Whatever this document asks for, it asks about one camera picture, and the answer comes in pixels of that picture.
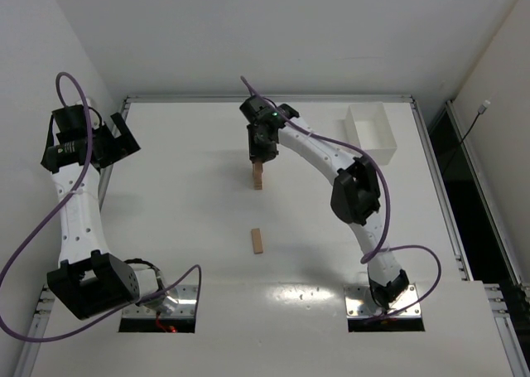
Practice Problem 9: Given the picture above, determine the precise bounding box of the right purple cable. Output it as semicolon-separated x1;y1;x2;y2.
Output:
239;75;442;322

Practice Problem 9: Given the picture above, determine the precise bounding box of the white rectangular box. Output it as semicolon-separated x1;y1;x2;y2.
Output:
344;102;398;166

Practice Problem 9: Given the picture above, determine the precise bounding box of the wood block six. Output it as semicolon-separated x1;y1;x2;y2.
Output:
250;228;263;254

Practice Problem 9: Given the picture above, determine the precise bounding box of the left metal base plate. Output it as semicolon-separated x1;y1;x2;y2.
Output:
121;284;199;320

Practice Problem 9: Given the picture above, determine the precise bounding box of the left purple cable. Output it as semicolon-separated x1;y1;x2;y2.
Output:
0;71;203;344

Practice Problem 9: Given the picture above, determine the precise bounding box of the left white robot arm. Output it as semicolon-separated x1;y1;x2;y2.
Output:
41;104;165;320

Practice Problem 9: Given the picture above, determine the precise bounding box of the purple cable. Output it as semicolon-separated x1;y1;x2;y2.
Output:
0;71;203;344
239;75;442;322

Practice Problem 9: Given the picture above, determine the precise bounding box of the wood block seven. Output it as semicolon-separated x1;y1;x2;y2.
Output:
253;161;263;171

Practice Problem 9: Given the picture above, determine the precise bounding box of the metal base plate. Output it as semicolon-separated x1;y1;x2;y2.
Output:
121;284;199;320
344;284;422;321

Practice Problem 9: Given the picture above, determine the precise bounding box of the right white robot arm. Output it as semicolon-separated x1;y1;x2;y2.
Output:
239;95;409;310

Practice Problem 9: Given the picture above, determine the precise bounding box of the black wall cable white plug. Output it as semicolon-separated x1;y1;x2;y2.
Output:
445;99;491;169

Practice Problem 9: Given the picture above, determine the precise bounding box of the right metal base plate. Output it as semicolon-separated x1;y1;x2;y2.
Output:
344;284;422;321

